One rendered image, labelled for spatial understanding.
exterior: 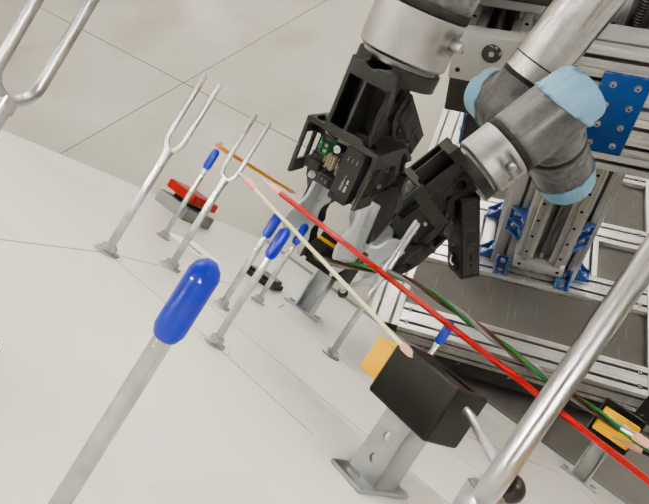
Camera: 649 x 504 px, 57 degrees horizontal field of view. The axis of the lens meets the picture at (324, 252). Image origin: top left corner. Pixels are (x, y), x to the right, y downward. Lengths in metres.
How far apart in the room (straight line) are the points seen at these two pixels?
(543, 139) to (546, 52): 0.18
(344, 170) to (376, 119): 0.05
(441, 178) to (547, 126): 0.13
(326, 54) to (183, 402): 3.02
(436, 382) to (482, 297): 1.55
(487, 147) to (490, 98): 0.18
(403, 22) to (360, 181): 0.13
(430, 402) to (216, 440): 0.11
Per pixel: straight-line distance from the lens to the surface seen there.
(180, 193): 0.77
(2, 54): 0.21
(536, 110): 0.72
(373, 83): 0.47
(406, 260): 0.71
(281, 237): 0.37
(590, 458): 0.81
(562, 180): 0.80
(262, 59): 3.22
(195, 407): 0.29
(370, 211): 0.55
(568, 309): 1.91
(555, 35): 0.86
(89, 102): 3.09
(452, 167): 0.70
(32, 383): 0.25
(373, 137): 0.50
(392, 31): 0.48
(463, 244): 0.74
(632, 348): 1.90
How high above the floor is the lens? 1.63
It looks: 48 degrees down
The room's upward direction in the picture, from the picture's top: straight up
